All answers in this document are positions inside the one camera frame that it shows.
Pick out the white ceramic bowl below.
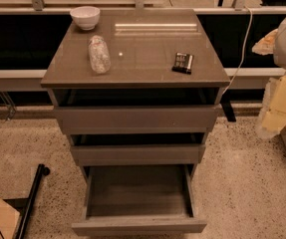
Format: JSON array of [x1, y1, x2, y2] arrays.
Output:
[[70, 6, 101, 30]]

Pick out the clear plastic bottle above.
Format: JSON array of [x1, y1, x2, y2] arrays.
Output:
[[88, 35, 111, 74]]

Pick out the metal window rail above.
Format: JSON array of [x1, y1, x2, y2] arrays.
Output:
[[0, 68, 285, 92]]

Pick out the grey middle drawer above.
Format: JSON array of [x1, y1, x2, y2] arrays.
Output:
[[71, 133, 205, 166]]

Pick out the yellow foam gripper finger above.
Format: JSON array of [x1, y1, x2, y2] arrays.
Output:
[[252, 29, 278, 56], [255, 75, 286, 139]]

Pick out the black rxbar chocolate bar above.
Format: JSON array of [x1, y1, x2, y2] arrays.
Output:
[[172, 53, 194, 75]]

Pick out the grey open bottom drawer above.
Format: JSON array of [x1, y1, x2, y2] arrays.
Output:
[[72, 165, 206, 236]]

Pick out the black metal stand leg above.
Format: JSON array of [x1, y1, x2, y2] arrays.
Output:
[[5, 164, 51, 239]]

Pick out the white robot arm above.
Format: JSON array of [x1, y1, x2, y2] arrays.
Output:
[[252, 18, 286, 139]]

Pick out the white hanging cable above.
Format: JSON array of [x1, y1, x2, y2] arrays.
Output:
[[221, 6, 254, 97]]

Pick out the grey drawer cabinet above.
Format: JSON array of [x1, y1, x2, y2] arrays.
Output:
[[40, 8, 231, 184]]

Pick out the grey top drawer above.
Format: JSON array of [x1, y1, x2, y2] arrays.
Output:
[[54, 105, 217, 134]]

